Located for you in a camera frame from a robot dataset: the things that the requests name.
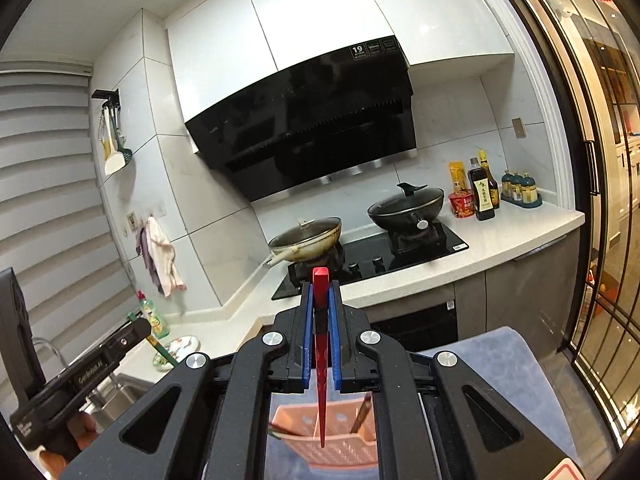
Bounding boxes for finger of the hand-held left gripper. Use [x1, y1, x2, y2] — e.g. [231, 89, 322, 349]
[96, 316, 153, 365]

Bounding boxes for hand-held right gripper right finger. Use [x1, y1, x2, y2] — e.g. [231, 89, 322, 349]
[327, 280, 574, 480]

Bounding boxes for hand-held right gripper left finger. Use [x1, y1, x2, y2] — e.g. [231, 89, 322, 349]
[59, 282, 316, 480]

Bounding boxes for red chopstick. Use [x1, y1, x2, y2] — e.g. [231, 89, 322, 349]
[312, 267, 331, 449]

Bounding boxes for brown chopstick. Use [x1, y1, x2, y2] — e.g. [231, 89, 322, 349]
[348, 393, 372, 435]

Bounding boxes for pink perforated utensil holder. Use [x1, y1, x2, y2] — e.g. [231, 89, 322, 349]
[269, 404, 381, 472]

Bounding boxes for person's left hand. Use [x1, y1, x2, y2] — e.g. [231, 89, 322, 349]
[39, 411, 100, 475]

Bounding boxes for green dish soap bottle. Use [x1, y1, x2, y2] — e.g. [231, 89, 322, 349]
[137, 291, 171, 339]

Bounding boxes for chrome faucet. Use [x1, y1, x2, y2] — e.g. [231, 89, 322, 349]
[32, 337, 65, 377]

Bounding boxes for patterned plate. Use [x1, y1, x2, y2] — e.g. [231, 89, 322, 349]
[152, 335, 201, 372]

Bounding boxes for steel sink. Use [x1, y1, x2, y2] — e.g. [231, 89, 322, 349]
[86, 376, 157, 430]

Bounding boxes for beige wok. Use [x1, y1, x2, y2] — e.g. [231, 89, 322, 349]
[264, 217, 344, 269]

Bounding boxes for purple hanging cloth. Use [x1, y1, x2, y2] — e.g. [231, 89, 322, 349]
[135, 226, 164, 294]

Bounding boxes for white pink hanging towel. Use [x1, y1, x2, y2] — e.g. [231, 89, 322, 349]
[144, 216, 187, 297]

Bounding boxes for glass wok lid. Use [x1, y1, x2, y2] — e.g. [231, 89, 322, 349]
[269, 218, 342, 252]

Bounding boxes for black wok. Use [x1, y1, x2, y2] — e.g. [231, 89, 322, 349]
[367, 187, 446, 233]

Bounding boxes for black gas stove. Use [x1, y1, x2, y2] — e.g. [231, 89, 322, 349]
[271, 222, 470, 302]

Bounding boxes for black wok lid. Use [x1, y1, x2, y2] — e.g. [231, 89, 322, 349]
[369, 181, 444, 216]

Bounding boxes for blue-grey plush blanket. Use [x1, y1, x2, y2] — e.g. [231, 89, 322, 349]
[265, 326, 574, 480]

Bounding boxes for grey window blind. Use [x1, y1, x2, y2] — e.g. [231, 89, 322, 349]
[0, 59, 137, 401]

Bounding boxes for red instant noodle cup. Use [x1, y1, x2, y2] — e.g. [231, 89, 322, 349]
[448, 191, 476, 220]

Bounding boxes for white hanging spatula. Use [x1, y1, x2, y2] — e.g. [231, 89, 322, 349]
[101, 109, 127, 177]

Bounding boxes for green hanging utensil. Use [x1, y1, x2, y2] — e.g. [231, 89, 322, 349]
[117, 105, 134, 159]

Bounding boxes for yellow seasoning bottle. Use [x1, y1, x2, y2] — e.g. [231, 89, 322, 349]
[448, 161, 467, 196]

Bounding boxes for large dark soy sauce bottle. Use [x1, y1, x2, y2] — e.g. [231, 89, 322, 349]
[467, 157, 497, 222]

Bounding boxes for black range hood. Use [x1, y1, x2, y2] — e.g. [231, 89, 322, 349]
[183, 35, 419, 204]

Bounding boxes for slim dark sauce bottle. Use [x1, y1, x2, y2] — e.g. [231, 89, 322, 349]
[477, 148, 501, 209]

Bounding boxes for green seasoning jar set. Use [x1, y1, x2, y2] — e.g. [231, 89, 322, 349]
[500, 169, 544, 210]

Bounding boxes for black-framed glass sliding door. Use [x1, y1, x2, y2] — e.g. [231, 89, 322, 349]
[492, 0, 640, 453]

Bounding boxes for white upper cabinets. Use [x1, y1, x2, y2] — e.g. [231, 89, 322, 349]
[165, 0, 517, 128]

